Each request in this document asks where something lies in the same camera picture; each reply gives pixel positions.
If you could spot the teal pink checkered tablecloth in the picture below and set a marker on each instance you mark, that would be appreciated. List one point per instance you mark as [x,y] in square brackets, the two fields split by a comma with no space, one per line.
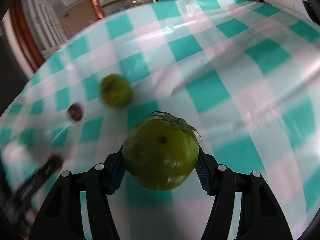
[244,74]

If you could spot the wooden glass cabinet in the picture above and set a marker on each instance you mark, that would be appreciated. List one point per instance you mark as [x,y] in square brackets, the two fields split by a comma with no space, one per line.
[36,29]

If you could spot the smooth green tomato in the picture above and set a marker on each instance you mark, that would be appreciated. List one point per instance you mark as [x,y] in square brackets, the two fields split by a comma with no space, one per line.
[115,91]

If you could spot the dark purple passion fruit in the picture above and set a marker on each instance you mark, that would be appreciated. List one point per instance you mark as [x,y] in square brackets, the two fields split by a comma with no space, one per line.
[75,112]

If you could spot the green tomato with stem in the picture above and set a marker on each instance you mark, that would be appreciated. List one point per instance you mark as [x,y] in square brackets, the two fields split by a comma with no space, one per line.
[161,151]

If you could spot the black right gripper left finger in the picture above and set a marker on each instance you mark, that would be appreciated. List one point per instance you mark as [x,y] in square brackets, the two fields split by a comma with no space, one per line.
[77,205]

